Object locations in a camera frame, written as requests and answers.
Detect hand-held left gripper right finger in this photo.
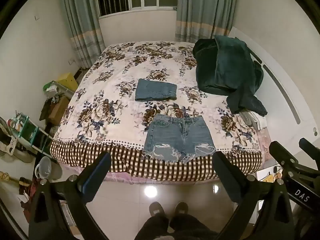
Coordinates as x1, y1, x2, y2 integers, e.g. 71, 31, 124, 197
212, 151, 297, 240

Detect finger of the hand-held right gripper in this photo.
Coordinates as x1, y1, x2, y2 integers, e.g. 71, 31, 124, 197
299, 138, 320, 157
269, 141, 320, 184

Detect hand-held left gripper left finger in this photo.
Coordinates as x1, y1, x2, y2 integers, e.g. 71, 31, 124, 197
28, 151, 112, 240

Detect ripped blue denim shorts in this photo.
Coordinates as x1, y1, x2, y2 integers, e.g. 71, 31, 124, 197
143, 113, 216, 165

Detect white bedside cabinet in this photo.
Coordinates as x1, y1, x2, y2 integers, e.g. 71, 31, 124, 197
254, 164, 284, 220

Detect grey and white cloth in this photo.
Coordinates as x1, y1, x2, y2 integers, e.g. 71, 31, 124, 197
239, 111, 267, 131

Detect white plastic basin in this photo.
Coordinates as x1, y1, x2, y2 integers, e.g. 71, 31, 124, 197
34, 156, 63, 181

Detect person's right slipper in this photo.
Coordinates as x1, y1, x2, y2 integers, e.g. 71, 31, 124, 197
174, 201, 189, 215

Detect person's slipper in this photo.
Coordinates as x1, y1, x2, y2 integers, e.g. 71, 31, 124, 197
149, 201, 165, 218
174, 201, 189, 215

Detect floral bed blanket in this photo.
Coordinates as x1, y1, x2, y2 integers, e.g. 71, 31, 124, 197
50, 41, 268, 182

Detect white bed headboard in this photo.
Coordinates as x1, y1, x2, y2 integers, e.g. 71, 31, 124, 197
228, 26, 320, 157

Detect person's left slipper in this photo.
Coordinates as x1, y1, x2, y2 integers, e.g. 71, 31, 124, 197
149, 201, 165, 218

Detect brown cardboard box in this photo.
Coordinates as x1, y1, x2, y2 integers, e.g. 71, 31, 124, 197
48, 96, 71, 126

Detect red cloth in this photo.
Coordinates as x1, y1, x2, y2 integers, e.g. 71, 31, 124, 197
19, 177, 38, 217

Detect person's dark trousers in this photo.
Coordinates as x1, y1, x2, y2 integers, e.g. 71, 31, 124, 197
134, 212, 218, 240

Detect green storage rack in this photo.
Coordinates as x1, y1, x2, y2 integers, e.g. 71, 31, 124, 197
7, 112, 53, 156

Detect yellow box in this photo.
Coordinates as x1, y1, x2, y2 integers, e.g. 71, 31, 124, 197
57, 72, 79, 91

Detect green plastic bag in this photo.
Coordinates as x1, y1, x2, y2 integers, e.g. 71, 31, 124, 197
42, 80, 60, 94

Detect folded blue jeans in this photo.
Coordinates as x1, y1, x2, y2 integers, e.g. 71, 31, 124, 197
135, 78, 178, 102

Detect dark green plush blanket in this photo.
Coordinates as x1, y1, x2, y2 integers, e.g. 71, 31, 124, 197
192, 35, 268, 117

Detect grey-green curtain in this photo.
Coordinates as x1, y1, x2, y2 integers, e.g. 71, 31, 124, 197
175, 0, 238, 43
58, 0, 106, 69

